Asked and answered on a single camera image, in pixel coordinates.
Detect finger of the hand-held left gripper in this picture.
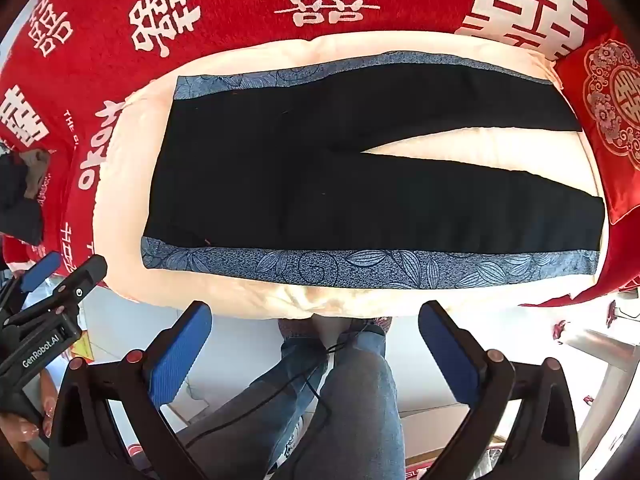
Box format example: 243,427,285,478
0,252,62,323
20,254,108,328

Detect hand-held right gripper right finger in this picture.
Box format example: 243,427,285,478
419,301,583,480

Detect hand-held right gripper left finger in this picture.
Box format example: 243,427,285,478
48,301,216,480

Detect black pants with blue trim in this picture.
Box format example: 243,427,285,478
141,51,607,291

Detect person's left hand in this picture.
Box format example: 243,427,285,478
0,372,58,466

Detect dark cloth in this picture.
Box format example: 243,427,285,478
0,147,53,247

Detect maroon slipper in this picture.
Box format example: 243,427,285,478
277,317,321,347
350,316,393,337

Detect person's left leg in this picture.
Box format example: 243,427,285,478
185,332,331,480

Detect person's leg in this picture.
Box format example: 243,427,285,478
185,332,331,480
270,322,401,480

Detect person's right leg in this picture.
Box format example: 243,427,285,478
270,322,401,480

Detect cream blanket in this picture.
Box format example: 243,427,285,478
92,30,611,322

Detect red printed blanket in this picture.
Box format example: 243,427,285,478
0,0,640,308

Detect red patterned cushion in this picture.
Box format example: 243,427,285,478
552,25,640,226

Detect black cable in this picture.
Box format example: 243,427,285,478
185,332,353,453

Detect white metal frame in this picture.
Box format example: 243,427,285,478
570,290,640,463

